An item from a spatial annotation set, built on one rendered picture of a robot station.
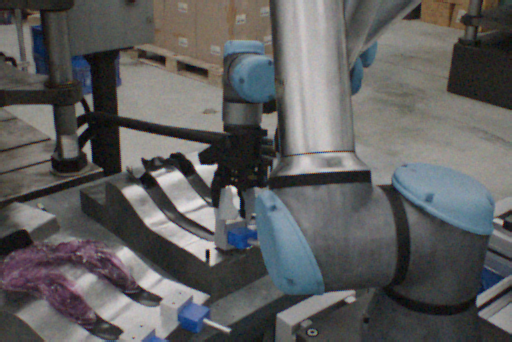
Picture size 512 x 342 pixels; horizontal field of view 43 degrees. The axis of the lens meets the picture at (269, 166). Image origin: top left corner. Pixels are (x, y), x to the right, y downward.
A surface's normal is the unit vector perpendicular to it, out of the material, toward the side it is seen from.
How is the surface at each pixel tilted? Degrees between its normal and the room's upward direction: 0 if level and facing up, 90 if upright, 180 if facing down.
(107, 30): 90
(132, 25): 90
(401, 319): 72
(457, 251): 90
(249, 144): 82
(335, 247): 68
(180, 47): 90
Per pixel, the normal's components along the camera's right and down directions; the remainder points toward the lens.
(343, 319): 0.04, -0.91
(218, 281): 0.70, 0.33
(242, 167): -0.71, 0.13
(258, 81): 0.21, 0.23
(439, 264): 0.21, 0.51
